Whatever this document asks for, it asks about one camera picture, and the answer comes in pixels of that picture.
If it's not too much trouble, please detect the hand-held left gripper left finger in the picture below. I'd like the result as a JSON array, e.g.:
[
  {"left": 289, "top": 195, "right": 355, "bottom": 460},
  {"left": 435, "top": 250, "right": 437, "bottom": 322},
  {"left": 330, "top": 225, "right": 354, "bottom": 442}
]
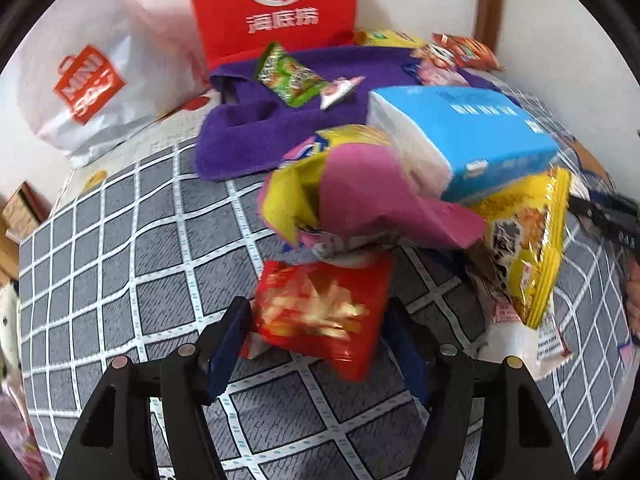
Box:
[{"left": 54, "top": 296, "right": 254, "bottom": 480}]

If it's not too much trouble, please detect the brown wooden door frame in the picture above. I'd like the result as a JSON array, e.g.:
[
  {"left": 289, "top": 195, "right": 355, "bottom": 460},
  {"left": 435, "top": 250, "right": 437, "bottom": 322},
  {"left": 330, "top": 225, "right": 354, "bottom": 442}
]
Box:
[{"left": 472, "top": 0, "right": 504, "bottom": 44}]

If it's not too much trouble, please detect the pink triangular snack packet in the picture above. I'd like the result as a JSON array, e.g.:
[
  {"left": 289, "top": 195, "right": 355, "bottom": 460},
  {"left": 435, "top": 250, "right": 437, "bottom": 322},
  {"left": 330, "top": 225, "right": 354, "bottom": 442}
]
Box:
[{"left": 319, "top": 75, "right": 366, "bottom": 110}]

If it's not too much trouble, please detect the person's right hand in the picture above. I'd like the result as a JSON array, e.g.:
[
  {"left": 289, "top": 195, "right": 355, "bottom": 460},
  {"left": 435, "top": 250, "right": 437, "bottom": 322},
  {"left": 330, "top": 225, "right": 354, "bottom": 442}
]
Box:
[{"left": 621, "top": 256, "right": 640, "bottom": 347}]

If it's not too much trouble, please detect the grey checked blanket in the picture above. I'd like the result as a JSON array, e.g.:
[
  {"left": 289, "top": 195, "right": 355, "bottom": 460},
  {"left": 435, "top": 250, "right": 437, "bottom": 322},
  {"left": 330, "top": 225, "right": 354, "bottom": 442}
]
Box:
[{"left": 16, "top": 139, "right": 635, "bottom": 480}]

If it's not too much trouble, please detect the wooden bed headboard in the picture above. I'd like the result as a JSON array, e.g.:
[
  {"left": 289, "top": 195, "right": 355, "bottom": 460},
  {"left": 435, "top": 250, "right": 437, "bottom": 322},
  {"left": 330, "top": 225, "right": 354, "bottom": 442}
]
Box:
[{"left": 0, "top": 182, "right": 42, "bottom": 283}]

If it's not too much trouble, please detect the pink plastic bag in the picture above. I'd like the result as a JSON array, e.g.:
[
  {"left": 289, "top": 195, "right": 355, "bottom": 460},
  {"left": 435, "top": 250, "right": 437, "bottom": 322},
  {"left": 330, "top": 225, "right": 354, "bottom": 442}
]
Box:
[{"left": 0, "top": 379, "right": 47, "bottom": 480}]

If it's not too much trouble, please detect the grey plastic shopping bag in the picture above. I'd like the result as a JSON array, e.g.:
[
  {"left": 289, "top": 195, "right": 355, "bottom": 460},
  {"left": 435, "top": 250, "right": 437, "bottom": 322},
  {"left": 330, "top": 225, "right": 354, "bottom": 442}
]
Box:
[{"left": 16, "top": 0, "right": 212, "bottom": 170}]

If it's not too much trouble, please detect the red paper bag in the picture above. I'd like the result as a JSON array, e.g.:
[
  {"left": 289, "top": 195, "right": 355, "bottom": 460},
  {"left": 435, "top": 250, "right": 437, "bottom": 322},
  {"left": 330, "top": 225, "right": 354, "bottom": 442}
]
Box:
[{"left": 184, "top": 0, "right": 359, "bottom": 72}]

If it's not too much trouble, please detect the orange chips bag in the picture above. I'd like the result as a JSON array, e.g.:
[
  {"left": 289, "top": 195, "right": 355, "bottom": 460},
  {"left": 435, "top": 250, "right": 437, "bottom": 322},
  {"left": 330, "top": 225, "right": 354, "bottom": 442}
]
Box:
[{"left": 432, "top": 32, "right": 506, "bottom": 73}]

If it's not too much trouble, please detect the yellow and pink snack bag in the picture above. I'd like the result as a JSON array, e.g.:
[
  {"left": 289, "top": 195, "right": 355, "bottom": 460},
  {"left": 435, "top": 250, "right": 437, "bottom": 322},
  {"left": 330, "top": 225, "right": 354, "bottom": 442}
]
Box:
[{"left": 257, "top": 124, "right": 489, "bottom": 267}]

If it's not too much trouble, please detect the white and pink snack packet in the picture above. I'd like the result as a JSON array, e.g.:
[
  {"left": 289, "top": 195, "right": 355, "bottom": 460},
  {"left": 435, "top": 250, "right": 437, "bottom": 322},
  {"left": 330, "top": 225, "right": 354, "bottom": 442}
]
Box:
[{"left": 464, "top": 255, "right": 574, "bottom": 377}]

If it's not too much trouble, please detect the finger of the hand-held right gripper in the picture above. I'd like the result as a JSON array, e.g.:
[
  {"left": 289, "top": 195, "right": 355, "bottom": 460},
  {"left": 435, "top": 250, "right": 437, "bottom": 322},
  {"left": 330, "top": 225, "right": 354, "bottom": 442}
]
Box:
[{"left": 569, "top": 193, "right": 623, "bottom": 233}]

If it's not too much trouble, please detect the yellow chips bag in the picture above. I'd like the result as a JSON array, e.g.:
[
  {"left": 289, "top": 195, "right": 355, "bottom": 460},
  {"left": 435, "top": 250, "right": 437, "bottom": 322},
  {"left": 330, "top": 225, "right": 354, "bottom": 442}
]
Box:
[{"left": 352, "top": 28, "right": 427, "bottom": 51}]

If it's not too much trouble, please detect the red snack packet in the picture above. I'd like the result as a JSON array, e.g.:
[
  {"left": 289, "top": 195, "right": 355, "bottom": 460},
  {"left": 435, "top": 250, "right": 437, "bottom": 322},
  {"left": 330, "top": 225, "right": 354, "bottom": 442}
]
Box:
[{"left": 239, "top": 252, "right": 397, "bottom": 382}]

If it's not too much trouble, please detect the green snack packet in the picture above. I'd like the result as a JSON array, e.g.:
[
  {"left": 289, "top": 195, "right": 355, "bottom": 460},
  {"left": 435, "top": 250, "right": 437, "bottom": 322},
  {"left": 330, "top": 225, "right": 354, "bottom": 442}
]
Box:
[{"left": 255, "top": 41, "right": 329, "bottom": 108}]

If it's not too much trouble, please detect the white dotted pillow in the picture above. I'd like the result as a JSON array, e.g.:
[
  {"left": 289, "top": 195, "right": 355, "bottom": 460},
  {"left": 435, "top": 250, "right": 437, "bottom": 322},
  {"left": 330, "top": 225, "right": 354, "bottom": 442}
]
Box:
[{"left": 0, "top": 284, "right": 22, "bottom": 363}]

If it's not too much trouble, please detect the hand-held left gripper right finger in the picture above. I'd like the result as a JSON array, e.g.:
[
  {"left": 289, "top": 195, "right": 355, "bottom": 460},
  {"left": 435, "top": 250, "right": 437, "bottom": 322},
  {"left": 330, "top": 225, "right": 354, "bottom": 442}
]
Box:
[{"left": 382, "top": 297, "right": 577, "bottom": 480}]

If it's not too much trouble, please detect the yellow triangular snack packet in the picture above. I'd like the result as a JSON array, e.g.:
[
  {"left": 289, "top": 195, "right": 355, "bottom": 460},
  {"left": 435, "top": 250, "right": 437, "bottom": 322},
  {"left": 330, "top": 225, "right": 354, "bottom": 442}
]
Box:
[{"left": 469, "top": 167, "right": 572, "bottom": 332}]

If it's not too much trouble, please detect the blue tissue pack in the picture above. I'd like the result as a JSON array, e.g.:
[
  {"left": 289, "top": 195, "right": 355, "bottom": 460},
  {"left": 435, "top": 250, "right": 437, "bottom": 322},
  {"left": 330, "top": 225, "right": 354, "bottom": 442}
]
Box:
[{"left": 367, "top": 85, "right": 561, "bottom": 207}]

